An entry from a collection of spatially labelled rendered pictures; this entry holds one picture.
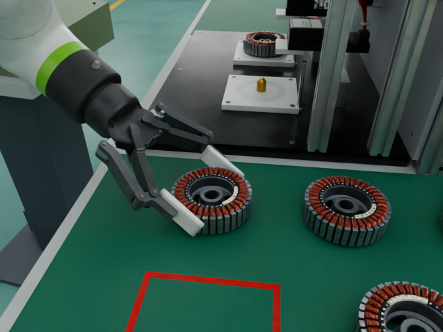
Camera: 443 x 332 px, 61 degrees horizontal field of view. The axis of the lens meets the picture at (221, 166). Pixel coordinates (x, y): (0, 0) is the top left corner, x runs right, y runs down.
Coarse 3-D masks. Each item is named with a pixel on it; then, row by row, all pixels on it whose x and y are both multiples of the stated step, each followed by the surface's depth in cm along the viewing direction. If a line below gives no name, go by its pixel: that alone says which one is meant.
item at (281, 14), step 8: (288, 0) 88; (296, 0) 88; (304, 0) 87; (312, 0) 87; (288, 8) 89; (296, 8) 89; (304, 8) 89; (312, 8) 88; (280, 16) 90; (288, 16) 90; (296, 16) 90
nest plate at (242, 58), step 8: (240, 48) 100; (240, 56) 95; (248, 56) 95; (280, 56) 95; (288, 56) 95; (240, 64) 94; (248, 64) 94; (256, 64) 93; (264, 64) 93; (272, 64) 93; (280, 64) 93; (288, 64) 92
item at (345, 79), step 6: (342, 72) 76; (342, 78) 74; (348, 78) 74; (342, 84) 73; (348, 84) 72; (342, 90) 73; (348, 90) 73; (342, 96) 74; (336, 102) 75; (342, 102) 75
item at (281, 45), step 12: (300, 24) 70; (312, 24) 70; (288, 36) 71; (300, 36) 69; (312, 36) 68; (276, 48) 71; (288, 48) 70; (300, 48) 70; (312, 48) 69; (348, 48) 69; (360, 48) 68
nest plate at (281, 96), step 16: (240, 80) 83; (256, 80) 83; (272, 80) 83; (288, 80) 83; (224, 96) 77; (240, 96) 77; (256, 96) 77; (272, 96) 77; (288, 96) 77; (272, 112) 74; (288, 112) 73
